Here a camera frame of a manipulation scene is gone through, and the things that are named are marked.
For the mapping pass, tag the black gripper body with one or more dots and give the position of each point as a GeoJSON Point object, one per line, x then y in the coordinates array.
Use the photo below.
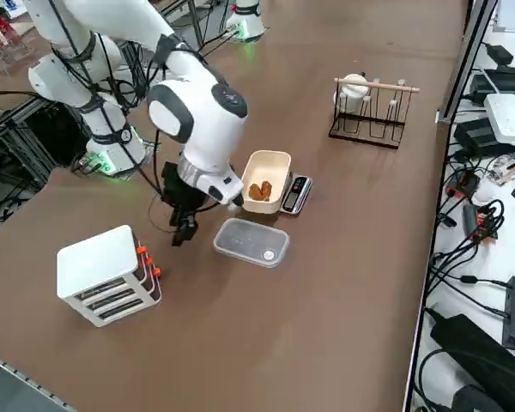
{"type": "Point", "coordinates": [184, 197]}

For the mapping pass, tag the brown fried chicken wing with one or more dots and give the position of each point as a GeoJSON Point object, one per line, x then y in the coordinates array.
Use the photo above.
{"type": "Point", "coordinates": [259, 191]}

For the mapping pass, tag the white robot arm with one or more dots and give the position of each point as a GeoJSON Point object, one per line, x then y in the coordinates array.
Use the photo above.
{"type": "Point", "coordinates": [249, 19]}
{"type": "Point", "coordinates": [206, 129]}

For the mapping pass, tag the white three-layer storage box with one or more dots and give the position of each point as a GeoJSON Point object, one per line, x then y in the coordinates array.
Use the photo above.
{"type": "Point", "coordinates": [94, 257]}

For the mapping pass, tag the silver digital kitchen scale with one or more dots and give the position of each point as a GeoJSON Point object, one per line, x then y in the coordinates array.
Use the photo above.
{"type": "Point", "coordinates": [298, 193]}

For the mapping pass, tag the orange black connector box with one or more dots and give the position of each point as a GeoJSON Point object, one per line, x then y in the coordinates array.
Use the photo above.
{"type": "Point", "coordinates": [463, 184]}
{"type": "Point", "coordinates": [480, 223]}

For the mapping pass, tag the clear plastic container lid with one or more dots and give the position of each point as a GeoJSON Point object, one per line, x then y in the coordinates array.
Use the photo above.
{"type": "Point", "coordinates": [249, 242]}

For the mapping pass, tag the cream rectangular bowl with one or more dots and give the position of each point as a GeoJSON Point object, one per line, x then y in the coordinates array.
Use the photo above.
{"type": "Point", "coordinates": [266, 165]}

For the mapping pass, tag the red clear acrylic stand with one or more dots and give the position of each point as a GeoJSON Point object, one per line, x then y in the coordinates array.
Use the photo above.
{"type": "Point", "coordinates": [0, 43]}

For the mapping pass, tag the large black case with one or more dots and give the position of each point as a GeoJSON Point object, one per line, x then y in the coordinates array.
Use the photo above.
{"type": "Point", "coordinates": [476, 352]}

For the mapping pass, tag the black rounded case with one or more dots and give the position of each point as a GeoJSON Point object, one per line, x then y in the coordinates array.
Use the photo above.
{"type": "Point", "coordinates": [476, 401]}

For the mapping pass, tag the small black power adapter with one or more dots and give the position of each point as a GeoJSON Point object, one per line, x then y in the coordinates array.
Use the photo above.
{"type": "Point", "coordinates": [500, 53]}

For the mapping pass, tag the black metal frame cabinet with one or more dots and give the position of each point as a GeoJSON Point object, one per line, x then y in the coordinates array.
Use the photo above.
{"type": "Point", "coordinates": [47, 141]}

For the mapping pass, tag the grey metal frame rail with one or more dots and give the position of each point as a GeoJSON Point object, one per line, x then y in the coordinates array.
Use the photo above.
{"type": "Point", "coordinates": [26, 379]}

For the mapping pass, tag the white post base bracket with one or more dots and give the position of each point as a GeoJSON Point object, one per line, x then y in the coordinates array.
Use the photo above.
{"type": "Point", "coordinates": [444, 118]}

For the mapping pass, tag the dark metal camera post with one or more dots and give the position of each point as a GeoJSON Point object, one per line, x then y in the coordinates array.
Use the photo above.
{"type": "Point", "coordinates": [467, 56]}

